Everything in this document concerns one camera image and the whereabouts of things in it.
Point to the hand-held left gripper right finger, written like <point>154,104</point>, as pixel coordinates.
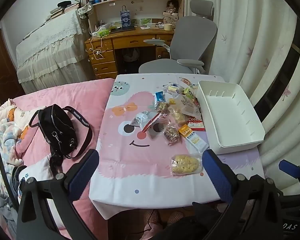
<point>216,177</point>

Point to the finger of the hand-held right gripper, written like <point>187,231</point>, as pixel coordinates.
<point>290,168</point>

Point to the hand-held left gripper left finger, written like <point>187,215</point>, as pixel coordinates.
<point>83,172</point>

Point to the yellow rice cracker packet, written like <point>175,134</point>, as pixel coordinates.
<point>186,165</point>

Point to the white orange oat bar packet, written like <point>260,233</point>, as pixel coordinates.
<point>193,141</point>

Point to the white plastic storage box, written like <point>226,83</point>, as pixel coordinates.
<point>227,120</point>

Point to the large clear cracker packet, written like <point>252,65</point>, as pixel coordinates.
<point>187,103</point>

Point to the clear mixed nut packet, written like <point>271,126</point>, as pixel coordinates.
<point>171,135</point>
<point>161,106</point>

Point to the green yellow pastry packet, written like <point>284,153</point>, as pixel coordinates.
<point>188,91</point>

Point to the red white cookie packet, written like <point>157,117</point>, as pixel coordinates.
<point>196,125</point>

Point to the pink slipper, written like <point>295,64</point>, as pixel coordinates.
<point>175,217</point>
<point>151,218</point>

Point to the blue denim garment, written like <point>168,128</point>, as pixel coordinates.
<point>16,177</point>

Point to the yellow puffed snack packet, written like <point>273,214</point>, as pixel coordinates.
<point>178,117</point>

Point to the pink bedsheet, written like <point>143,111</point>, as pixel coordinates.
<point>90,97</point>

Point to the printed fleece blanket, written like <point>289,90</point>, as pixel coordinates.
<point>5,140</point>

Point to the small yellow cracker packet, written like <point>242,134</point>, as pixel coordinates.
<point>172,101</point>

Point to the yellow cake packet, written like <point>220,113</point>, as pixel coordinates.
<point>174,88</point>

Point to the blue snack packet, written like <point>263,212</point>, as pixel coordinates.
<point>159,96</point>

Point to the orange glossy snack packet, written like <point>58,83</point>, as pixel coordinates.
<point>185,80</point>

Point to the white lace cover cloth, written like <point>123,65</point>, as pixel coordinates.
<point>52,50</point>

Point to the white plastic bag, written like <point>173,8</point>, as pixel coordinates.
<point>131,55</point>

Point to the wooden desk with drawers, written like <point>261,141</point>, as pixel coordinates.
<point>120,41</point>

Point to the green tissue box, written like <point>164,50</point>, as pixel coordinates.
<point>103,32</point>

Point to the cream floral curtain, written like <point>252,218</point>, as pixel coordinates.
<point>252,30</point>

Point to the grey office chair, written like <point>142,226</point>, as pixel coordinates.
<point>195,32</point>

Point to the cream mug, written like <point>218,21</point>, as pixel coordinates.
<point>168,27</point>

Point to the blue paper gift bag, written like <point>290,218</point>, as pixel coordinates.
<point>125,18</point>

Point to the stack of books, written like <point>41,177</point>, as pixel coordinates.
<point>56,12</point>

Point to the green printed box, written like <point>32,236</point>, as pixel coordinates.
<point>145,21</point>

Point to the black pouch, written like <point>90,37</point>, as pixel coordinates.
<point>64,4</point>

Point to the wooden bookshelf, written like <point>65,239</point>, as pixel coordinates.
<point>140,7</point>

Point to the brown haired doll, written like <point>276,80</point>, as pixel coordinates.
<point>171,6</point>

